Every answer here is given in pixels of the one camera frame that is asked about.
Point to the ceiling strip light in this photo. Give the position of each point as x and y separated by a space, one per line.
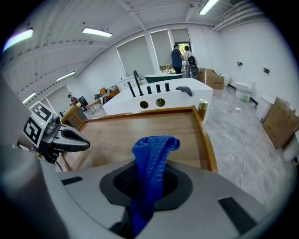
97 32
65 76
18 39
29 98
209 7

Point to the white drawer cabinet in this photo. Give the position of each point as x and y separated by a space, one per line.
127 82

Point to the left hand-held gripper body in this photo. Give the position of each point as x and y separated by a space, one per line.
37 126

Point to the white toilet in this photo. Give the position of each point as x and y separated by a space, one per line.
244 88

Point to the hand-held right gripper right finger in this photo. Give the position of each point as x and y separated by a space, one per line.
210 193

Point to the blue cloth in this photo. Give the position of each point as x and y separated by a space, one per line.
151 161

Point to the white bathtub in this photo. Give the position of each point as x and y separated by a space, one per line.
187 98

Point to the white roller blind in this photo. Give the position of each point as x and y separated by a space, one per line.
134 56
180 35
161 46

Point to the black faucet knob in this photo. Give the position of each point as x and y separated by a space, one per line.
158 88
149 90
167 87

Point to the large cardboard box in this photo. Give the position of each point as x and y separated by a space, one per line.
280 123

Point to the white round bin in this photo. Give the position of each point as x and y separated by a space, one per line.
265 108
292 147

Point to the black wall fixture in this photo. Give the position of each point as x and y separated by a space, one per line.
239 64
266 70

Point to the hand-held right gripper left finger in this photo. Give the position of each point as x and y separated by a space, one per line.
88 186

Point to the open cardboard box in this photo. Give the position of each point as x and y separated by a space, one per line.
212 79

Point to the green bottle pack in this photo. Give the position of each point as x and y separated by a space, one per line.
245 97

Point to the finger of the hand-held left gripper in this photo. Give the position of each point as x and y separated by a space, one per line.
72 135
72 145

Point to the green bathtub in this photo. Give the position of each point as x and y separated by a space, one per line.
163 78

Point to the orange wooden bench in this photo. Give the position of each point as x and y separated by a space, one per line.
109 93

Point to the black hand shower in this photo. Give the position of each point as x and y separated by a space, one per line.
132 89

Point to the tall black faucet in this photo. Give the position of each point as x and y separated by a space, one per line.
139 84

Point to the striped cushion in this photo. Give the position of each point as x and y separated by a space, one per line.
111 89

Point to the gray rounded appliance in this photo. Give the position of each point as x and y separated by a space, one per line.
194 72

